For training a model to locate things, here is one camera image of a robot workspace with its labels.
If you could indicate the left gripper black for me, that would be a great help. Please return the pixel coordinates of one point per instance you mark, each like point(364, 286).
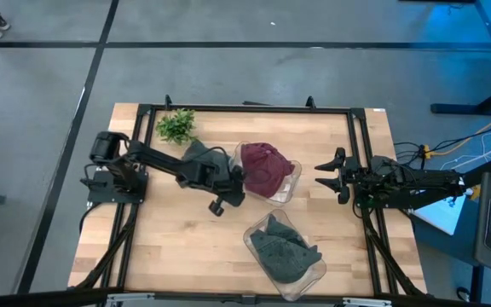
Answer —
point(220, 187)

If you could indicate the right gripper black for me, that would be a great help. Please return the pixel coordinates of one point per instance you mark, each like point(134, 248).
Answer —
point(352, 177)

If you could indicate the clear plastic bin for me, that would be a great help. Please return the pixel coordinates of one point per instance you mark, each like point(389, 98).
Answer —
point(290, 192)
point(305, 285)

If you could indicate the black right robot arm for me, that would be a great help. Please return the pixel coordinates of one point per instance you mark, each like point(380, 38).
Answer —
point(424, 182)

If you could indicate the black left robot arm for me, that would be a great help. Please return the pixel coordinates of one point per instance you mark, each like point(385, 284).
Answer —
point(156, 158)

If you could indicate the small green potted plant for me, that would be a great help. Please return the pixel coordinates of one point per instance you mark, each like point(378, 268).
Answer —
point(177, 125)

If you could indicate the black desk beam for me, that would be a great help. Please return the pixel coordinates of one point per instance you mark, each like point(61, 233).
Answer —
point(441, 197)

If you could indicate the white box blue print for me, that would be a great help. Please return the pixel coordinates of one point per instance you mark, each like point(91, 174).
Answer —
point(441, 213)

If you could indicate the black desk foot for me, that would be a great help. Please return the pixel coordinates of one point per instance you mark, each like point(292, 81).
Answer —
point(463, 108)

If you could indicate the black desk pole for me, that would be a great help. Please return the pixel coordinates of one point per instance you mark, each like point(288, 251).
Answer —
point(477, 283)

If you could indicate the black aluminium crossbar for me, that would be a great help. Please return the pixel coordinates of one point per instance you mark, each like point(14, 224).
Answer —
point(36, 298)

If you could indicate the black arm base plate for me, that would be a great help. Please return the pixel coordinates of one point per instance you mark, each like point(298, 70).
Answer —
point(100, 194)
point(392, 204)

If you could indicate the black frame clamp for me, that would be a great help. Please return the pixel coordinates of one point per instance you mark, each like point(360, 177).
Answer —
point(168, 101)
point(310, 102)

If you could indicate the black aluminium table frame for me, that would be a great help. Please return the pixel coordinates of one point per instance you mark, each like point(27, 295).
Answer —
point(220, 107)

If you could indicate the silver frame bracket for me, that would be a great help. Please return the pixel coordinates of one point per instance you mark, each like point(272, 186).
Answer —
point(130, 299)
point(367, 302)

